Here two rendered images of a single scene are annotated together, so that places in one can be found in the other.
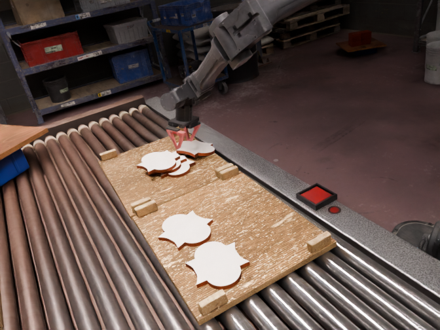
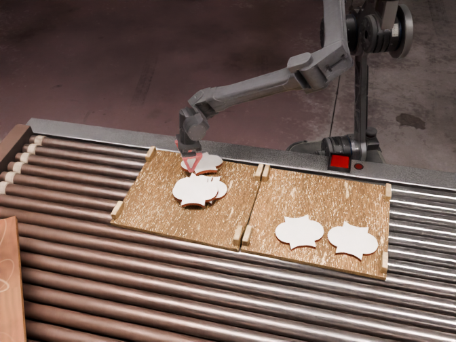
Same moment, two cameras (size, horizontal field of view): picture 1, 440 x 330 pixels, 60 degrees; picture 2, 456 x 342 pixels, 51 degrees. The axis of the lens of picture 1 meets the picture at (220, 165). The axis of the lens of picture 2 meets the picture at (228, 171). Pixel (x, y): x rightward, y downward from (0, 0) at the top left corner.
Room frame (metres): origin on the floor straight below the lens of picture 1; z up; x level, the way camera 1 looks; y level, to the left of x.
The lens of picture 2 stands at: (0.32, 0.90, 2.08)
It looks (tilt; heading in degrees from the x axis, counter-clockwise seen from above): 45 degrees down; 312
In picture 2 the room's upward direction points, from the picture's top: 3 degrees counter-clockwise
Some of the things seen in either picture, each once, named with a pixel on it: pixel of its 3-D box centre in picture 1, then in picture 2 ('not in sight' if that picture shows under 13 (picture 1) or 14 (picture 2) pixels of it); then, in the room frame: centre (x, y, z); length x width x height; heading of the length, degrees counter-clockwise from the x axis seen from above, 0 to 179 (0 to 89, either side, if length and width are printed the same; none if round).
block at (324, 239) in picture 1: (319, 242); (387, 192); (0.62, -0.18, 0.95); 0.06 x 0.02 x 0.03; 114
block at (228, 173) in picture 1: (229, 173); (266, 172); (0.98, -0.02, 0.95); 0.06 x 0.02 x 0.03; 114
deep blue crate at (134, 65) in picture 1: (129, 63); not in sight; (5.37, 0.98, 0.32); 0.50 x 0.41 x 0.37; 111
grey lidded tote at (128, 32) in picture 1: (127, 30); not in sight; (5.35, 0.90, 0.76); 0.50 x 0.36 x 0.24; 121
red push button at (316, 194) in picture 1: (316, 196); (339, 162); (0.82, -0.24, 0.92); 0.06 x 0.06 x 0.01; 26
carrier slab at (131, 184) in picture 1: (163, 167); (191, 195); (1.12, 0.19, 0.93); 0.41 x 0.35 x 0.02; 23
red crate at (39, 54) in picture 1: (50, 46); not in sight; (4.97, 1.80, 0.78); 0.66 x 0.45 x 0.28; 115
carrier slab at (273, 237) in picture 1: (224, 230); (319, 218); (0.75, 0.02, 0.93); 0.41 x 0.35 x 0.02; 24
